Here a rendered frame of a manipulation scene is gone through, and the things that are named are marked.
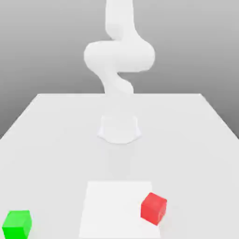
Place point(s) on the small green cube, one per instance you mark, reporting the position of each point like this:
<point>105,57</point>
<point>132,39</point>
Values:
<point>15,225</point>

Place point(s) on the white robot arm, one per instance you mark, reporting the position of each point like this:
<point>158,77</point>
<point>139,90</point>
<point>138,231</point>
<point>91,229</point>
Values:
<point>119,56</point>

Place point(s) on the small red cube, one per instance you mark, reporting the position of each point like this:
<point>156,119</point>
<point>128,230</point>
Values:
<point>153,209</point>

